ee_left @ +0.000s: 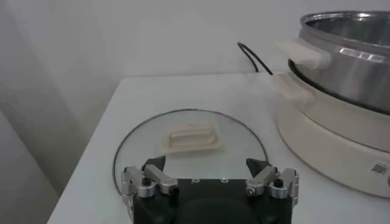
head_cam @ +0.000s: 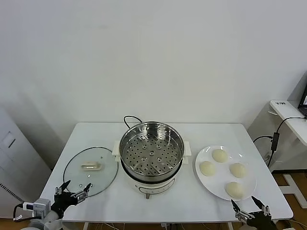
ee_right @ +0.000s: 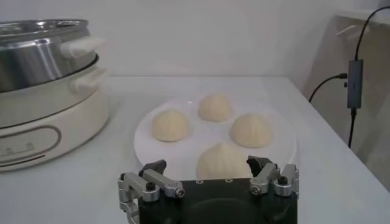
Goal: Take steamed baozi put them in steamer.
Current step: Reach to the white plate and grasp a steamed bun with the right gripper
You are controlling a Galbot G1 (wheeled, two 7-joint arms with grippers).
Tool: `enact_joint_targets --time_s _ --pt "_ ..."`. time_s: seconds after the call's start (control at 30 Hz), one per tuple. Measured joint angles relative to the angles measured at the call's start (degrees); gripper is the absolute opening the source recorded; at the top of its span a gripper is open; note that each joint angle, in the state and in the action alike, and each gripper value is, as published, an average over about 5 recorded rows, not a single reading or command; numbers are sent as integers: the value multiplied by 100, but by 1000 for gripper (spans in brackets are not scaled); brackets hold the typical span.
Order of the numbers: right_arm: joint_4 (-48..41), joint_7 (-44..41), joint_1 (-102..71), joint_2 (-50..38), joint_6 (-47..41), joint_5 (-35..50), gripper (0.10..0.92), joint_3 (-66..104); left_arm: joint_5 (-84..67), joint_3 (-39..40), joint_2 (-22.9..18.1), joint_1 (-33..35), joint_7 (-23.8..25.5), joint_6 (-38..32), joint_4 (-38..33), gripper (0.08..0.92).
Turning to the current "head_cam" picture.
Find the cream electric cooker base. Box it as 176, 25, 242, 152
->
112, 140, 192, 200

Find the black cooker power cord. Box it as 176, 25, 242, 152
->
123, 115, 144, 130

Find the glass lid with cream handle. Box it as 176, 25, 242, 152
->
62, 146, 119, 197

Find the black laptop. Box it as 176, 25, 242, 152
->
297, 81, 307, 118

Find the white desk foot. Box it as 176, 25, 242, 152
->
279, 172, 307, 208

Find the white cabinet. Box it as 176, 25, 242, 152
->
0, 105, 52, 219

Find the white round plate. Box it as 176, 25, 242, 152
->
194, 145, 257, 201

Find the white side desk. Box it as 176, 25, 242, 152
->
268, 99, 307, 146

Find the black power adapter with cable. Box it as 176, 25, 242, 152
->
253, 116, 305, 168

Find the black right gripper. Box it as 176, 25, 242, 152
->
231, 195, 276, 230

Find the white steamed baozi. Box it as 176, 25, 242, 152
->
212, 149, 228, 163
199, 161, 216, 176
229, 162, 248, 179
224, 181, 246, 200

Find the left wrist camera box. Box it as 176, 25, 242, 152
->
23, 198, 51, 218

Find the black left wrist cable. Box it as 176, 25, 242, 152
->
12, 203, 26, 222

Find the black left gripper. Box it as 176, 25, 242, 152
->
51, 180, 93, 218

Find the perforated steel steamer basket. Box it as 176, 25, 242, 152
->
119, 121, 185, 183

